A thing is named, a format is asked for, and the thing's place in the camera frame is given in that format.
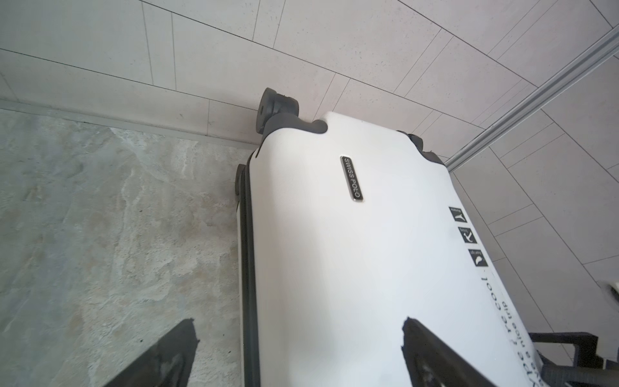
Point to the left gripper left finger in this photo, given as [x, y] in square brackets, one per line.
[168, 362]

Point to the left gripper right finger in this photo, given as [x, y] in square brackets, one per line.
[430, 362]

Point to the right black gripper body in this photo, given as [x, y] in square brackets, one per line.
[587, 369]

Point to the black white suitcase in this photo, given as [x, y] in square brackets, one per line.
[346, 229]

